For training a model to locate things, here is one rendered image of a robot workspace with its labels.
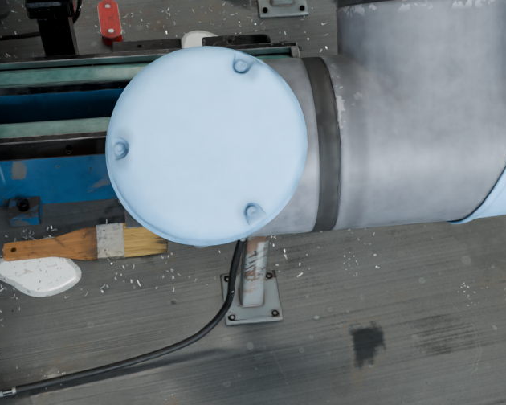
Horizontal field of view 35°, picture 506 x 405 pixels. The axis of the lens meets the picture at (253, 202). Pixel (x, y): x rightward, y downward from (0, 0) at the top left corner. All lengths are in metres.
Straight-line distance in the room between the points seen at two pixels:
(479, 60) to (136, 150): 0.16
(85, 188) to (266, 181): 0.71
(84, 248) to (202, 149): 0.68
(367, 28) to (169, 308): 0.64
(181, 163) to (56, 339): 0.64
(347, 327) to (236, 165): 0.64
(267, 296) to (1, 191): 0.36
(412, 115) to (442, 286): 0.66
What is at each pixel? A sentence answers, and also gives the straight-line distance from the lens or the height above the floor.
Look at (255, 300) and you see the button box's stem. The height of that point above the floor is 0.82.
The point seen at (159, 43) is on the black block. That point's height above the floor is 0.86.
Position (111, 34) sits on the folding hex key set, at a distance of 1.25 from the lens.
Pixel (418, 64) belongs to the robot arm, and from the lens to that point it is 0.38.
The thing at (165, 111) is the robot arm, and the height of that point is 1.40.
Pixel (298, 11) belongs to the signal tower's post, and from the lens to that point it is 1.31.
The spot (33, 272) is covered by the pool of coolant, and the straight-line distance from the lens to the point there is 1.02.
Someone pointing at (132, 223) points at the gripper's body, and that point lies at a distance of 0.58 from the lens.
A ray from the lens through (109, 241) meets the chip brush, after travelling 1.02.
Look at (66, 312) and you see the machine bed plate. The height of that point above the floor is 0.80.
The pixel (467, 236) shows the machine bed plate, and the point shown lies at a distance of 1.08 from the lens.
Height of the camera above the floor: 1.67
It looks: 55 degrees down
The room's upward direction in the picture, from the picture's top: 4 degrees clockwise
